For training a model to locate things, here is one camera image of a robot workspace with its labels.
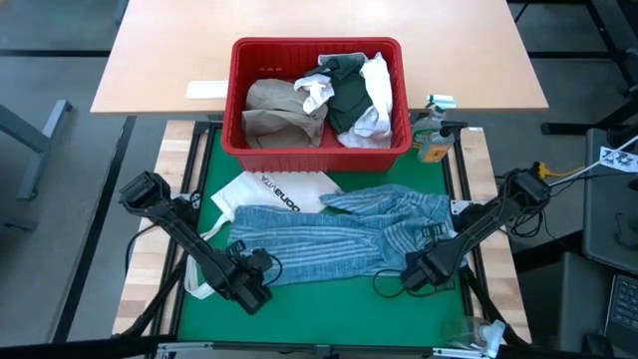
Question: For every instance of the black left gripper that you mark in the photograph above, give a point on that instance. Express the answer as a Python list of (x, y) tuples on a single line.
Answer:
[(246, 274)]

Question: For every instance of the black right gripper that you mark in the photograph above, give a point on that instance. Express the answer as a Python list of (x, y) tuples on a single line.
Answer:
[(428, 266)]

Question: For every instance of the blue striped garment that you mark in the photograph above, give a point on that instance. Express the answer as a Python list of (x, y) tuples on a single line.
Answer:
[(324, 244)]

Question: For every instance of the white printed tote bag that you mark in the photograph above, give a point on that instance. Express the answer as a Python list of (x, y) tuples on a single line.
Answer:
[(249, 192)]

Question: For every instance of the beige trousers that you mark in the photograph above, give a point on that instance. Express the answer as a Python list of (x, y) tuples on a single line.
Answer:
[(279, 114)]

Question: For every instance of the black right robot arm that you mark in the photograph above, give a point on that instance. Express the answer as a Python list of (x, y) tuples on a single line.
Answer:
[(488, 219)]

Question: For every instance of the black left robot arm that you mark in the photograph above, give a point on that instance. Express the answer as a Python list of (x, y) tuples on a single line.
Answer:
[(179, 229)]

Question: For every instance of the red plastic laundry bin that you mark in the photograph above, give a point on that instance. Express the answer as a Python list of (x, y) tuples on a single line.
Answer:
[(349, 162)]

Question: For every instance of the clear plastic spray bottle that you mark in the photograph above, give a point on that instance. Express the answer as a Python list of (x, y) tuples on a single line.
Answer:
[(468, 334)]

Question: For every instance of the green table mat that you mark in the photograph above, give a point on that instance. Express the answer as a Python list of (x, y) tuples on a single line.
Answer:
[(324, 314)]

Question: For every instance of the orange soap pump bottle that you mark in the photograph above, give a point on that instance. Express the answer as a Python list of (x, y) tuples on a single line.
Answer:
[(434, 147)]

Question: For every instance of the yellow power plug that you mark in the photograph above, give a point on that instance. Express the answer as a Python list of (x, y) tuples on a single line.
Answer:
[(560, 173)]

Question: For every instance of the green spray bottle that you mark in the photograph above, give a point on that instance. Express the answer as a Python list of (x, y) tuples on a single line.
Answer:
[(432, 107)]

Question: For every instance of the grey side table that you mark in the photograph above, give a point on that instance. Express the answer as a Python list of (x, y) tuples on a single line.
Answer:
[(608, 224)]

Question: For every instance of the large white shirt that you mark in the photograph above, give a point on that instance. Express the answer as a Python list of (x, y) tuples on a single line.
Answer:
[(379, 95)]

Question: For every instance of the dark green garment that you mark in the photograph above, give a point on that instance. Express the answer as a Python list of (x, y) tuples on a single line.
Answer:
[(349, 95)]

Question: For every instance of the dark keyboard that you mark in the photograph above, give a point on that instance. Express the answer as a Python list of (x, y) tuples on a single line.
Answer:
[(623, 309)]

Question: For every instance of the white paper label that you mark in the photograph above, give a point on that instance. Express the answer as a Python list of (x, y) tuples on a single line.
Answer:
[(207, 90)]

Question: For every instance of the small crumpled white cloth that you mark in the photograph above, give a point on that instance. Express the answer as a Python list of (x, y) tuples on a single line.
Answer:
[(314, 92)]

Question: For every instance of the white printed paper tag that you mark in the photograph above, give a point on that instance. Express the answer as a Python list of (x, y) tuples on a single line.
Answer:
[(618, 159)]

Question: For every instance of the light wooden desk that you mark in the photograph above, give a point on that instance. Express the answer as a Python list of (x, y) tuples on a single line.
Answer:
[(174, 50)]

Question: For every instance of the grey metal table leg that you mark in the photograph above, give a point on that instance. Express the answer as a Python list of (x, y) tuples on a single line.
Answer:
[(35, 134)]

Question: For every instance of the silver aluminium rail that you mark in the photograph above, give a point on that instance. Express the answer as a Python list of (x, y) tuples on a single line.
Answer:
[(189, 345)]

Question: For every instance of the black aluminium table frame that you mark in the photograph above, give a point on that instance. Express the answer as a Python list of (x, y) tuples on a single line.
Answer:
[(148, 306)]

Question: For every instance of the black table-level camera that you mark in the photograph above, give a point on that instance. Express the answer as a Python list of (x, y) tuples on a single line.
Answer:
[(323, 352)]

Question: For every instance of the black desk leg frame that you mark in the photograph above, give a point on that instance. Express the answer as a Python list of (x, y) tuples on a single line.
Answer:
[(568, 128)]

